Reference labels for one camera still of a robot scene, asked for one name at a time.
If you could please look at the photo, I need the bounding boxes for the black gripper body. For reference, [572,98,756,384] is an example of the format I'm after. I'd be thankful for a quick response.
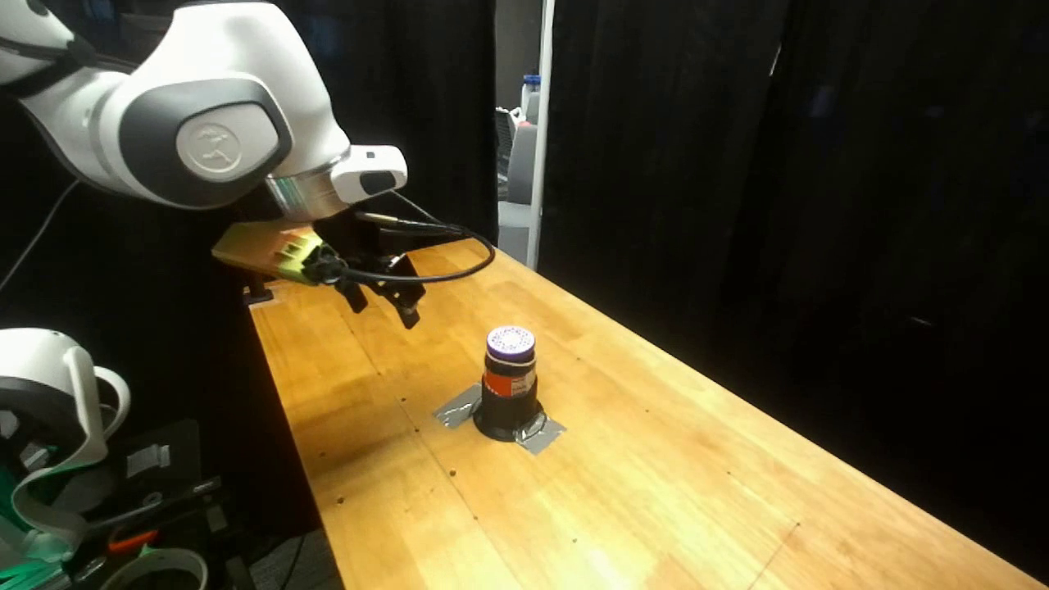
[312,207,423,293]

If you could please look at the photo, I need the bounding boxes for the grey tape strip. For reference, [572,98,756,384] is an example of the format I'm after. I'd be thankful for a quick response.
[434,391,488,434]
[511,417,566,460]

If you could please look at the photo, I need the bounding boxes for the black can with white lid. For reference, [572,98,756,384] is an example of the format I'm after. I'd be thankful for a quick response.
[475,322,546,447]

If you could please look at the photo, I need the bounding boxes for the grey jug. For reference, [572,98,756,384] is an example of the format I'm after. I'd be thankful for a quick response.
[494,104,545,207]

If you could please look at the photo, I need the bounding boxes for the plastic bottle with blue cap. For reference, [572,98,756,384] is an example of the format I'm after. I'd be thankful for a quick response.
[517,68,546,125]

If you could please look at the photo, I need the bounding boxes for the white rounded device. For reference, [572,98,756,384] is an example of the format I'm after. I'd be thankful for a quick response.
[0,324,135,475]

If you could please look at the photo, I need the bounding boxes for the black curtain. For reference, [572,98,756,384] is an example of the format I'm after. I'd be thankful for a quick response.
[541,0,1049,551]

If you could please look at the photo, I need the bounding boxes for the yellow-green wrist camera mount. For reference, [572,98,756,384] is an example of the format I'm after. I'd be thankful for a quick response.
[208,215,343,288]

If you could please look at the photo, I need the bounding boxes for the white vertical post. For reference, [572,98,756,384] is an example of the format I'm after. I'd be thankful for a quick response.
[530,0,557,272]

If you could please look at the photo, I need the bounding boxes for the orange handled tool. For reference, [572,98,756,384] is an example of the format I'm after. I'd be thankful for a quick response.
[105,529,163,556]

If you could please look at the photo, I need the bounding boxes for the green white strap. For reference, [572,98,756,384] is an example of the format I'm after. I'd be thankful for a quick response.
[0,435,213,590]

